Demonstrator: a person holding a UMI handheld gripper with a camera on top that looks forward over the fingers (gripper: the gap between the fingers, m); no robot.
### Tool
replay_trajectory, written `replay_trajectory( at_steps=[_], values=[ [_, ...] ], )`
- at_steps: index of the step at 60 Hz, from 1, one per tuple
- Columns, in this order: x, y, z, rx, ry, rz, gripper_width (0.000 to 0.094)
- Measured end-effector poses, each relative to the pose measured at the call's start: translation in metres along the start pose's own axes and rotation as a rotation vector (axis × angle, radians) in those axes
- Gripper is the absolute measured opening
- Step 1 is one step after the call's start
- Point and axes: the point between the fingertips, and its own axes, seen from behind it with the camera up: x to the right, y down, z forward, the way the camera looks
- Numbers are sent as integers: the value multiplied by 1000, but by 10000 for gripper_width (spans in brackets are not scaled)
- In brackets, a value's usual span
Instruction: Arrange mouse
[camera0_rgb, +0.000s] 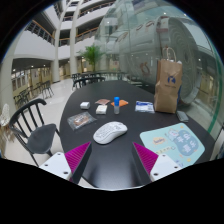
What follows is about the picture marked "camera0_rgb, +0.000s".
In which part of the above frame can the white perforated computer mouse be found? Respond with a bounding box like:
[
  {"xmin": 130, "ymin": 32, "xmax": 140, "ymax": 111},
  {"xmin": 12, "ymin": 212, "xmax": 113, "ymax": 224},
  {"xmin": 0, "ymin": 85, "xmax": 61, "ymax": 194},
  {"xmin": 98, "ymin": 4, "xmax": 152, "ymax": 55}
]
[{"xmin": 92, "ymin": 120, "xmax": 129, "ymax": 146}]

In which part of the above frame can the clear bag with cookie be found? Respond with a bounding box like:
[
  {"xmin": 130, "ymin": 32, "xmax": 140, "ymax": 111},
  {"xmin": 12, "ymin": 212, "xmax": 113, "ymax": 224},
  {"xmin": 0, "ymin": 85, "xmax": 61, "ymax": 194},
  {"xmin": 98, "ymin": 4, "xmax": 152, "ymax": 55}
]
[{"xmin": 66, "ymin": 111, "xmax": 98, "ymax": 131}]

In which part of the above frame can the group of black chairs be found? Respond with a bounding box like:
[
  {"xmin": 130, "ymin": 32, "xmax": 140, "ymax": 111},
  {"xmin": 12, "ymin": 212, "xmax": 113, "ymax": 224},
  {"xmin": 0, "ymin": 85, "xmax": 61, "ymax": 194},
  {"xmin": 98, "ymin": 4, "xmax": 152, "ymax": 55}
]
[{"xmin": 13, "ymin": 79, "xmax": 55, "ymax": 108}]

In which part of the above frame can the small blue-capped bottle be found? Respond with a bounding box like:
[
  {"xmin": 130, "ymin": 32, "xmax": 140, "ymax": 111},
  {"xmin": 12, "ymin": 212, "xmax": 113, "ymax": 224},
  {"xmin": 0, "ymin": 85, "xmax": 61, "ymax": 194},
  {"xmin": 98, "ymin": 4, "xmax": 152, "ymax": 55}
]
[{"xmin": 113, "ymin": 96, "xmax": 121, "ymax": 115}]

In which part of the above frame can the brown paper bag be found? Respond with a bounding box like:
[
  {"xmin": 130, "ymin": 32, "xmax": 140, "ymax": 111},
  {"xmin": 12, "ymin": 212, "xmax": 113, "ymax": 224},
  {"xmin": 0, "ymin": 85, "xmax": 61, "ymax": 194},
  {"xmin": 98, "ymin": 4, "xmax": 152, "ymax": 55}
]
[{"xmin": 153, "ymin": 46, "xmax": 184, "ymax": 115}]

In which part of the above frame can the cream rectangular box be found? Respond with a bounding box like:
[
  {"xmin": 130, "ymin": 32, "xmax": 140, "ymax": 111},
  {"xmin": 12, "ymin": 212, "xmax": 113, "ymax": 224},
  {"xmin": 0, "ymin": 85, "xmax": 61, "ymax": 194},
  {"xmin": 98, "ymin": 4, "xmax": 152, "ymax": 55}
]
[{"xmin": 95, "ymin": 104, "xmax": 108, "ymax": 116}]

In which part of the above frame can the white and blue plastic packet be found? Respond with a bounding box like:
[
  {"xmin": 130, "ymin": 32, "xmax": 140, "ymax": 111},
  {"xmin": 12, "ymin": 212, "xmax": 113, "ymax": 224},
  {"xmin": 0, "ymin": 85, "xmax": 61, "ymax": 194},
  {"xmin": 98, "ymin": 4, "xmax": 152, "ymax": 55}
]
[{"xmin": 134, "ymin": 100, "xmax": 156, "ymax": 114}]

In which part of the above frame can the orange flat cloth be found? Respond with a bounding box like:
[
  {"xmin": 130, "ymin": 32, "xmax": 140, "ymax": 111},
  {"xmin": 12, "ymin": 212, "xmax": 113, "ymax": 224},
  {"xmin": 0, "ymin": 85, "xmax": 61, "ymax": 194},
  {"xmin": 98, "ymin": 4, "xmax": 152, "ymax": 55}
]
[{"xmin": 110, "ymin": 99, "xmax": 129, "ymax": 108}]

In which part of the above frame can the black spindle-back chair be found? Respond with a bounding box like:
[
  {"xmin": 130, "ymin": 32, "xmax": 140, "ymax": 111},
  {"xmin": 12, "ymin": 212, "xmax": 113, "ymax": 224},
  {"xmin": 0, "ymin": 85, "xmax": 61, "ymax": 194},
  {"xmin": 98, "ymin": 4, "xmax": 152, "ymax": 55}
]
[
  {"xmin": 72, "ymin": 76, "xmax": 106, "ymax": 91},
  {"xmin": 8, "ymin": 97, "xmax": 63, "ymax": 168}
]

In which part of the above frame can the small white box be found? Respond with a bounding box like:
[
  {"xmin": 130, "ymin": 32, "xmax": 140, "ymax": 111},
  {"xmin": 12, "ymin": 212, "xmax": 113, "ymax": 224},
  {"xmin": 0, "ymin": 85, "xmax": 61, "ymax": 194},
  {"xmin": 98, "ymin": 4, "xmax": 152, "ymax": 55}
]
[{"xmin": 79, "ymin": 101, "xmax": 91, "ymax": 111}]

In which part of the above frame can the green potted palm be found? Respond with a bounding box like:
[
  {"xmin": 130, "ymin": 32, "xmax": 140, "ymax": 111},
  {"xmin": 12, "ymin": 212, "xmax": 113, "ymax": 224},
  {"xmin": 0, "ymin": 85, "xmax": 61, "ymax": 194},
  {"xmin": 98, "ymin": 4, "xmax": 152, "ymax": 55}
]
[{"xmin": 77, "ymin": 44, "xmax": 106, "ymax": 73}]

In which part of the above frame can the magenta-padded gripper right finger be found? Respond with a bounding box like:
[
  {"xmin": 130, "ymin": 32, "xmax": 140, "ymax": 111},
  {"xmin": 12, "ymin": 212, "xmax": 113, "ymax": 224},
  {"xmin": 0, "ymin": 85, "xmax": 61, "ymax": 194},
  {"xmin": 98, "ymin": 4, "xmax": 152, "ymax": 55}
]
[{"xmin": 131, "ymin": 141, "xmax": 183, "ymax": 186}]

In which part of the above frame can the light blue printed mouse pad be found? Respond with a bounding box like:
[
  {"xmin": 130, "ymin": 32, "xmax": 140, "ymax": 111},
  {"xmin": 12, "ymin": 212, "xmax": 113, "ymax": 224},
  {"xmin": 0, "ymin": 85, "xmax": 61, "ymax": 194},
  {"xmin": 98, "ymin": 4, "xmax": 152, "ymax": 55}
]
[{"xmin": 139, "ymin": 122, "xmax": 206, "ymax": 169}]

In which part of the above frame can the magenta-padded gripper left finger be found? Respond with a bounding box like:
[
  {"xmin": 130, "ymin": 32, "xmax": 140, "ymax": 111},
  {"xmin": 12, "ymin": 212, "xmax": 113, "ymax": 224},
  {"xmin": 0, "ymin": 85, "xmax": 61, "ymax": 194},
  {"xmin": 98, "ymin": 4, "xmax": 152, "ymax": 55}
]
[{"xmin": 39, "ymin": 141, "xmax": 93, "ymax": 185}]

